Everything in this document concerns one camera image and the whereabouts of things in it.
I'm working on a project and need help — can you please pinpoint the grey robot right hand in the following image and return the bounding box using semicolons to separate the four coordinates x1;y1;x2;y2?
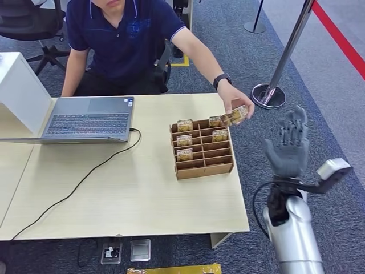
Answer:
262;106;311;179

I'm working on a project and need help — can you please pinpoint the person's left hand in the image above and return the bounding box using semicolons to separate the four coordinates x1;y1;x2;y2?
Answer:
218;81;255;119

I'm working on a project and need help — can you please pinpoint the brown cardboard card holder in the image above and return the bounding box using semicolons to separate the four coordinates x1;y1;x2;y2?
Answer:
170;118;235;180

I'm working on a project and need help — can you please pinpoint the black chair under person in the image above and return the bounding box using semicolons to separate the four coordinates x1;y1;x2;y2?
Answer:
153;41;172;94

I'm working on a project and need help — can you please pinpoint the person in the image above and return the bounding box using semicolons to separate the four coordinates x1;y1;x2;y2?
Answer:
60;0;255;120

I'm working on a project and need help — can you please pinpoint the black wristwatch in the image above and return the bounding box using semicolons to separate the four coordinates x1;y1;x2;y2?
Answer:
213;73;232;91

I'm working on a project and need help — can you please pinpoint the chrome stanchion with round base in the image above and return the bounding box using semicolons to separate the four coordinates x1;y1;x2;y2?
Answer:
250;0;316;110

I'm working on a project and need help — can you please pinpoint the dark stanchion with round base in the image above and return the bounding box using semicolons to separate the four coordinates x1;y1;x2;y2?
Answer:
244;0;267;34

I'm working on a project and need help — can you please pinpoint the short yellow floor tape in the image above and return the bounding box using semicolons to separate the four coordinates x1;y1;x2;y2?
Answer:
170;54;190;68

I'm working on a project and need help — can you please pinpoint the black and white machine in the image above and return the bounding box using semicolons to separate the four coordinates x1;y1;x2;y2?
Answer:
172;0;195;60

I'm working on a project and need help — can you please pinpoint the white desk leg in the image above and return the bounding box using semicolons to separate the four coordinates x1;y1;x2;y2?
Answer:
210;231;235;250

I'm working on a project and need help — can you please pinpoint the red barrier belt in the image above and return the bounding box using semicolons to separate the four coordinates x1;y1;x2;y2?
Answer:
311;0;365;81

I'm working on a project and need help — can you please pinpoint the long yellow floor tape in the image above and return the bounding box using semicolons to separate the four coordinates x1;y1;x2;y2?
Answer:
127;263;222;274

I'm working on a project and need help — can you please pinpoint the grey laptop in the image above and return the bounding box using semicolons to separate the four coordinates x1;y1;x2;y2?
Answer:
0;96;135;145

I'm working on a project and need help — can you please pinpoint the floor socket with black plug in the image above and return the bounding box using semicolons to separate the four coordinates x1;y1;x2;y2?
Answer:
100;241;123;265

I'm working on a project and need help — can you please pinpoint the black office chair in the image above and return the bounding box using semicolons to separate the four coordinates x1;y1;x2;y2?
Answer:
0;0;72;76

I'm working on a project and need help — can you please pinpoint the white box stand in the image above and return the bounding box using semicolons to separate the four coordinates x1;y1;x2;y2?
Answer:
0;51;54;137

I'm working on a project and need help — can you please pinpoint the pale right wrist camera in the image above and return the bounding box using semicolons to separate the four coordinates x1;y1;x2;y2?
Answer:
272;158;354;195

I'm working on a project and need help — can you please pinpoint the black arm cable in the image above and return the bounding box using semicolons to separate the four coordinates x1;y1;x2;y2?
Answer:
252;181;275;241

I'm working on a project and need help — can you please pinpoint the black laptop power cable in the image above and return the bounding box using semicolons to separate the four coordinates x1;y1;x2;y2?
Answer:
11;128;142;241

